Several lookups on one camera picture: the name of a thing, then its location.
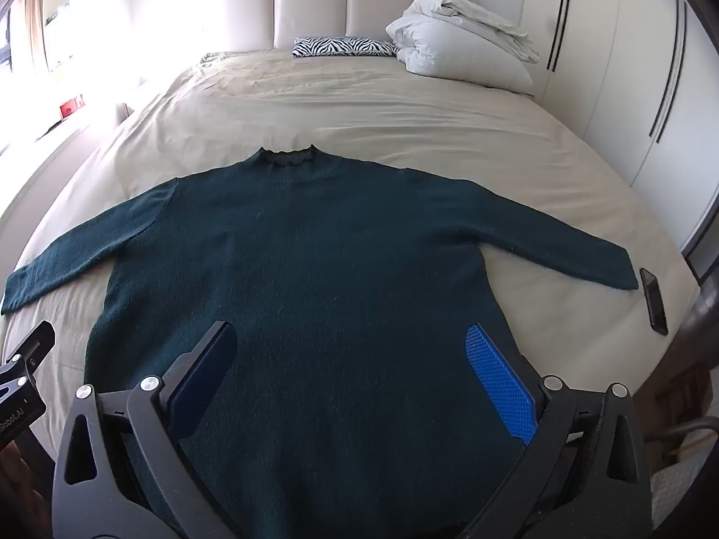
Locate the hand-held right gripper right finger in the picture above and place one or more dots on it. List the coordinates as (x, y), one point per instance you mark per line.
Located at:
(497, 382)

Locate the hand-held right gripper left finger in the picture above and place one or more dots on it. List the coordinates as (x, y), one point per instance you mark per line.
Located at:
(205, 370)

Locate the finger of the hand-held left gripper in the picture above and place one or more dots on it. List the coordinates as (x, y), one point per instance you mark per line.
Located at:
(35, 348)

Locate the dark green sweater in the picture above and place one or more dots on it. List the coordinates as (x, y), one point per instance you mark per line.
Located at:
(337, 264)

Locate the black smartphone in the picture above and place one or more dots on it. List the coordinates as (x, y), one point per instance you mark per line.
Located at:
(653, 303)

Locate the white mesh object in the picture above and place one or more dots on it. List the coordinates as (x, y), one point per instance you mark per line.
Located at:
(671, 488)

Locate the red box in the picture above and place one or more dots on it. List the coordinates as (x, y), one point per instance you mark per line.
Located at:
(71, 108)

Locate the bed with beige sheet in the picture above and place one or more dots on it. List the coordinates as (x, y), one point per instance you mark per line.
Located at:
(365, 112)

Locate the window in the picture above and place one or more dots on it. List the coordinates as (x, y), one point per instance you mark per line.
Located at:
(8, 39)

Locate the zebra print pillow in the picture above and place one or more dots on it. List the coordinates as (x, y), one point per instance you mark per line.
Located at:
(337, 46)
(212, 56)

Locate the beige curtain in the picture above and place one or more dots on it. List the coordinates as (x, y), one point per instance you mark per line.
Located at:
(33, 17)

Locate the white wardrobe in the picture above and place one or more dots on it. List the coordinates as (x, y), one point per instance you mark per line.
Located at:
(612, 67)

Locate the white folded duvet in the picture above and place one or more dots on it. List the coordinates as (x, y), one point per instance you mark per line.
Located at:
(449, 45)

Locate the beige padded headboard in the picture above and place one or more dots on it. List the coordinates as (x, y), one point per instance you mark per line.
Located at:
(309, 5)

